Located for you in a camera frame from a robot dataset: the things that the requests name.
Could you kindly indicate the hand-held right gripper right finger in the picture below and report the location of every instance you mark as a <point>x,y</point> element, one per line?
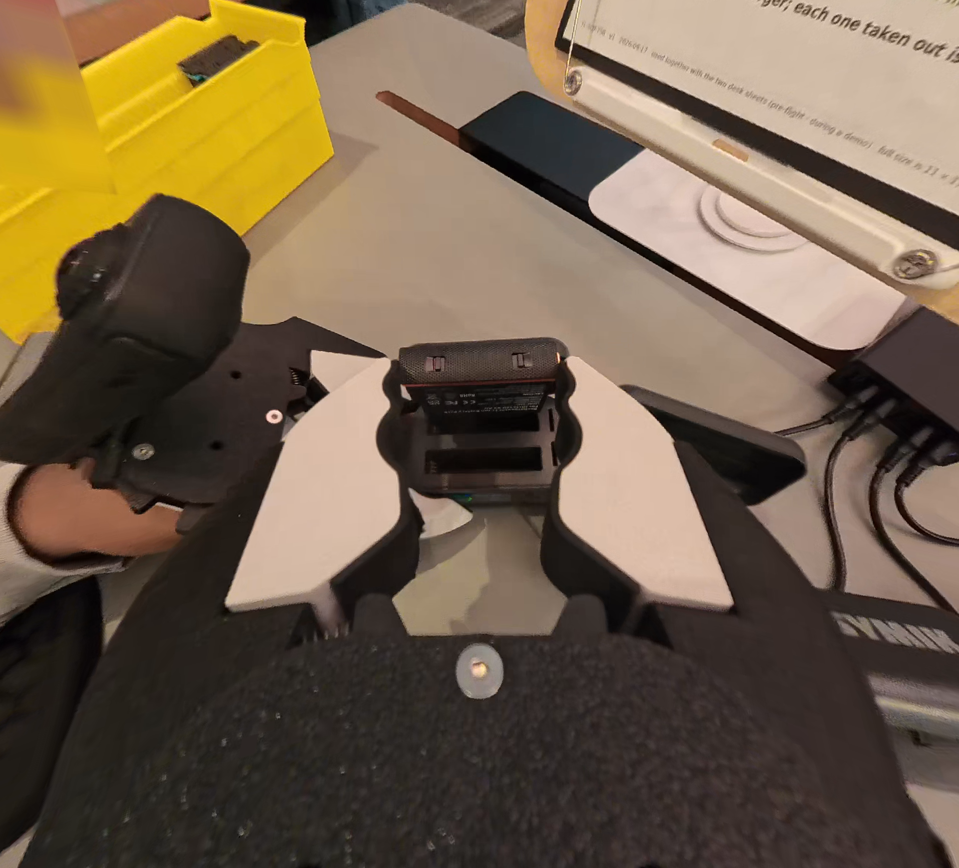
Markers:
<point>645,509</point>

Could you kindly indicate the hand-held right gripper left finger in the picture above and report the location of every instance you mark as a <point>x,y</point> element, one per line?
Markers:
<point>322,509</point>

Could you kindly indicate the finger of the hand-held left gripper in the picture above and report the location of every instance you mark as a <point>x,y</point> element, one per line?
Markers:
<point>445,516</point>
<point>333,374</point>

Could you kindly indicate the black battery charger case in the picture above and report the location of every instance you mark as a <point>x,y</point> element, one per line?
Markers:
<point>914,688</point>
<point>719,449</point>

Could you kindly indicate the black battery orange stripe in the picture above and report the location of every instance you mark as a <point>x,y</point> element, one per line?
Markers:
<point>480,363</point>

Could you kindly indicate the yellow plastic bin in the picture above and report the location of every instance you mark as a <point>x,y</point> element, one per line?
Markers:
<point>225,134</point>

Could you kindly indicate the person's left hand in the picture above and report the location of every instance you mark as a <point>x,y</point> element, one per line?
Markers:
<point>90,516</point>

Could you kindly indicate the white base mat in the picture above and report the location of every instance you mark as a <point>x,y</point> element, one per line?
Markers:
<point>645,209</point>

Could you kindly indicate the dark flat mat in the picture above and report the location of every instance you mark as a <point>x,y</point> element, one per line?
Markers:
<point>540,142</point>

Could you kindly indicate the black charging hub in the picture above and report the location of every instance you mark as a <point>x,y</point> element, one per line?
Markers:
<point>922,359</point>

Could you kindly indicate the white clip bar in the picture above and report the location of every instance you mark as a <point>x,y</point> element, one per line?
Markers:
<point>749,164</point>

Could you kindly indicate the wooden instruction board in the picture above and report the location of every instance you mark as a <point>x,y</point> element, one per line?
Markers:
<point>779,44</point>

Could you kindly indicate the black camera battery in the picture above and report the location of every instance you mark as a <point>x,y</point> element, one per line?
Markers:
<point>218,59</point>

